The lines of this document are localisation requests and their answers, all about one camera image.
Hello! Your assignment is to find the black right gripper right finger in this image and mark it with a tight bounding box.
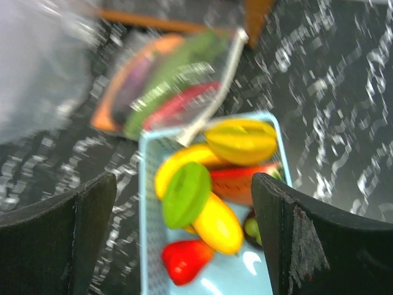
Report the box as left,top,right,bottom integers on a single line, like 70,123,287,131
251,173,392,294

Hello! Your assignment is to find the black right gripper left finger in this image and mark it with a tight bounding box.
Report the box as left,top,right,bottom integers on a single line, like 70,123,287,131
1,172,117,294

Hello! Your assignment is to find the dark purple mangosteen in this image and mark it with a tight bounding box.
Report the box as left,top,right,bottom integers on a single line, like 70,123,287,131
243,209,263,251

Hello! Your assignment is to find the yellow mango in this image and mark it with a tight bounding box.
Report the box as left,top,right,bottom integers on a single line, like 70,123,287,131
192,192,244,255

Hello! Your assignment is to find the watermelon slice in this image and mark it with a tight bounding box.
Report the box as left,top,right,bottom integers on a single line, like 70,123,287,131
210,162,284,206

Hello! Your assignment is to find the white dotted zip bag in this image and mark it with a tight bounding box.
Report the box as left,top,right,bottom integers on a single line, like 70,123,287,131
90,28,248,144

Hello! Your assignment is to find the purple eggplant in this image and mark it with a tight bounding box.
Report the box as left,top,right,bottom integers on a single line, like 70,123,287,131
111,53,160,125

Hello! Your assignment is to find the green leaf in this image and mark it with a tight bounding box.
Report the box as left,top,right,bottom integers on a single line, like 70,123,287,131
123,30,230,140
162,162,212,229

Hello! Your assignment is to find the red chili pepper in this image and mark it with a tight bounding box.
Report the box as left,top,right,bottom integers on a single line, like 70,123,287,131
142,81,220,130

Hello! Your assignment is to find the light blue plastic basket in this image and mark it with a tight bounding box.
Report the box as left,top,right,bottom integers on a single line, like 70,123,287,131
139,111,292,294

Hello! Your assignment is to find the yellow starfruit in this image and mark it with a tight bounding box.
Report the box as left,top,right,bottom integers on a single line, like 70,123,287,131
204,118,278,165

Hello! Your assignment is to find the yellow banana bunch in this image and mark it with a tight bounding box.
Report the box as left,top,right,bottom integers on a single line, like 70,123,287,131
155,144,236,237

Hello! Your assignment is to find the wooden shelf rack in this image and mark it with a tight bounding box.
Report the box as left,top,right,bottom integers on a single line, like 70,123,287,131
95,0,275,48

